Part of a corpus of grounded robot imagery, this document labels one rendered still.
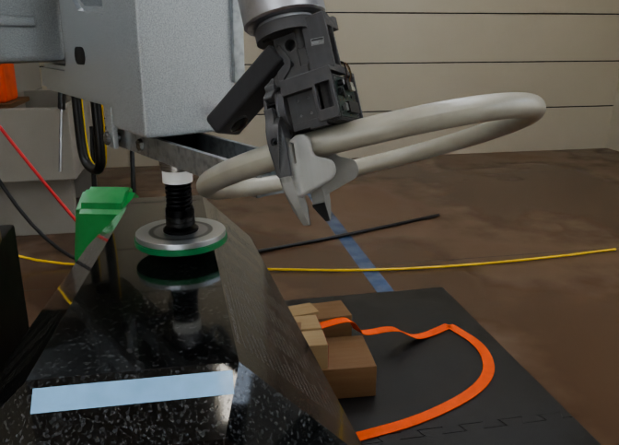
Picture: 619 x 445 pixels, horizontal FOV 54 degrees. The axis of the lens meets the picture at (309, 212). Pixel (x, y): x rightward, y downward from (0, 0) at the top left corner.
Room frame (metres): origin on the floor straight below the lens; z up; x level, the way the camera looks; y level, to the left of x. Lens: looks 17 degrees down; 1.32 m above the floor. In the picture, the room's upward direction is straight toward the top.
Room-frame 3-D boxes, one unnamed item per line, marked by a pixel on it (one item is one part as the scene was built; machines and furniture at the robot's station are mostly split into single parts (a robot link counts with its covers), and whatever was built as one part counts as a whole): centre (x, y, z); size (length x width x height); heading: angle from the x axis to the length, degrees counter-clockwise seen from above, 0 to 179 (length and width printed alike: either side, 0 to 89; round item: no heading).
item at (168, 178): (1.38, 0.31, 1.00); 0.07 x 0.07 x 0.04
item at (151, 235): (1.38, 0.31, 0.85); 0.21 x 0.21 x 0.01
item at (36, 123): (4.37, 1.93, 0.43); 1.30 x 0.62 x 0.86; 11
